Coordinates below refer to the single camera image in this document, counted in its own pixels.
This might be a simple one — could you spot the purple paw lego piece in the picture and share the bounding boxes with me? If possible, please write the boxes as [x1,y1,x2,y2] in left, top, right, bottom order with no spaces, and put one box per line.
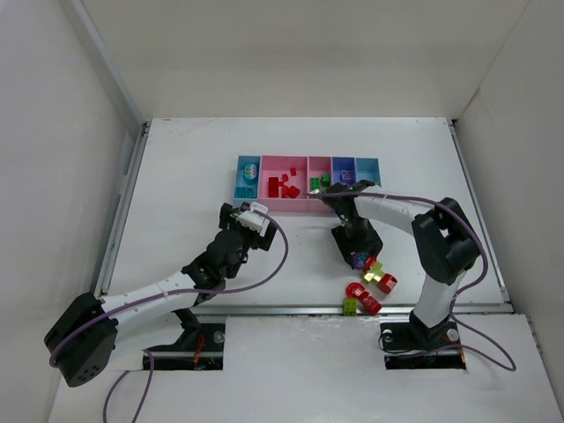
[352,252,371,270]

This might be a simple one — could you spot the teal lego brick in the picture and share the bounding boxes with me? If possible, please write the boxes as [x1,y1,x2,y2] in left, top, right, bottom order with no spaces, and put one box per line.
[234,186,256,198]

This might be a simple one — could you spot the lime red lego cluster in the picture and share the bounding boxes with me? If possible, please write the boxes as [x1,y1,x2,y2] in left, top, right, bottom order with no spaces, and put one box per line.
[362,256,397,294]

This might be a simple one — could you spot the teal frog printed lego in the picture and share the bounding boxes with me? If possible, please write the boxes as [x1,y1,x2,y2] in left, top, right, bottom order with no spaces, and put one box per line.
[242,163,258,183]

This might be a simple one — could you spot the green lego brick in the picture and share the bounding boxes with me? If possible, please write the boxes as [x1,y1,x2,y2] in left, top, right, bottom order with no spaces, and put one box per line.
[320,173,331,188]

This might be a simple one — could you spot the green lego plate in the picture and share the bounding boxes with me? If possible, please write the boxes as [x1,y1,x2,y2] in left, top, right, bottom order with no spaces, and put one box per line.
[309,177,322,194]

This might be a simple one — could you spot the lime lego brick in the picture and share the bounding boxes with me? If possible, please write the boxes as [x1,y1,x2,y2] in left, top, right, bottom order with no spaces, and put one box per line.
[343,297,358,316]

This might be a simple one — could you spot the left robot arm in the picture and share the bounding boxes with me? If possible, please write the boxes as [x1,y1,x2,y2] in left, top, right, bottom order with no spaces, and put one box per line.
[44,203,282,388]

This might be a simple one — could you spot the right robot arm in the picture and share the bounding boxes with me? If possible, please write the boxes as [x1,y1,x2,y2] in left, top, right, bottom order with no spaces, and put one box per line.
[310,180,487,342]

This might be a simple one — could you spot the left light blue bin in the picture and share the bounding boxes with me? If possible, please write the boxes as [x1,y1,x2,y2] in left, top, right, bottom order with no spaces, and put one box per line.
[233,155,261,205]

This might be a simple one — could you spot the light blue bin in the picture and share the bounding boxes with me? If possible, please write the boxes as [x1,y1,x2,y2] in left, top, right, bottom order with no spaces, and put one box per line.
[233,155,261,205]
[355,158,382,186]

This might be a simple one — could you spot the red arch lego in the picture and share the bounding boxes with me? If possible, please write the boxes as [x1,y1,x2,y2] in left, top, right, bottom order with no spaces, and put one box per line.
[345,282,366,300]

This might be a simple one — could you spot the right light blue bin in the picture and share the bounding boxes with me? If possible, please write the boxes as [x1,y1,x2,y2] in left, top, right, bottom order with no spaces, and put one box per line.
[355,158,382,186]

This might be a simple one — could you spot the red lego pieces in bin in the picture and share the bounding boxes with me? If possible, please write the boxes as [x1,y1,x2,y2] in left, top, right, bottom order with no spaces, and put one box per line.
[279,167,301,199]

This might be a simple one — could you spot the small pink bin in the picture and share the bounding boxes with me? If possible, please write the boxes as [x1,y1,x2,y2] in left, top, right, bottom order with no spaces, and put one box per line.
[307,156,332,214]

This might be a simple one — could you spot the red printed lego brick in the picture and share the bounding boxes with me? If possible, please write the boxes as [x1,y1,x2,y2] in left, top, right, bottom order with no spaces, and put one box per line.
[358,291,382,315]

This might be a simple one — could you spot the large pink bin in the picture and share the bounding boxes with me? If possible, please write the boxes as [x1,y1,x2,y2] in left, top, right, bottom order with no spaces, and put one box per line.
[257,155,308,212]

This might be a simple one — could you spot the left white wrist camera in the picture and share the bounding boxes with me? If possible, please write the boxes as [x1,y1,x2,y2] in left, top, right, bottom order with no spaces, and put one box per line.
[235,202,269,233]

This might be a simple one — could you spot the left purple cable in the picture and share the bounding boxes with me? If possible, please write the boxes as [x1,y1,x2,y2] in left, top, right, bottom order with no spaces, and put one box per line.
[48,201,290,422]

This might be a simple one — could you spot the metal table rail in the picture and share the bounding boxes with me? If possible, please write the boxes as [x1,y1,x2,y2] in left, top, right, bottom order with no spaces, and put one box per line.
[193,302,515,316]

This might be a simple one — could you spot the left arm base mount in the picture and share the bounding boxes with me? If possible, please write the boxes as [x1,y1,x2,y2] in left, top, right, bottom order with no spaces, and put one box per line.
[148,308,226,371]

